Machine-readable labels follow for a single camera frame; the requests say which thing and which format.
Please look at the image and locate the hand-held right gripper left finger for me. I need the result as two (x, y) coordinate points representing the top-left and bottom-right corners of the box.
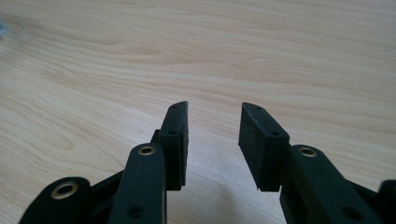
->
(107, 100), (190, 224)

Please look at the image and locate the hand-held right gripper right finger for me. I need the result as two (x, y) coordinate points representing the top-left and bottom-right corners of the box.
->
(237, 102), (385, 224)

